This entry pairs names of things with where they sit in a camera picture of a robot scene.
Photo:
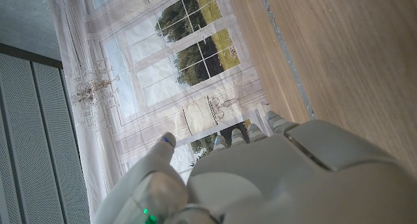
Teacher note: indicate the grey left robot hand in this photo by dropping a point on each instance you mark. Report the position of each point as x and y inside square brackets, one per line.
[277, 178]

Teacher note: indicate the printed window backdrop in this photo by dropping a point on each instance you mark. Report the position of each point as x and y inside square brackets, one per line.
[146, 71]

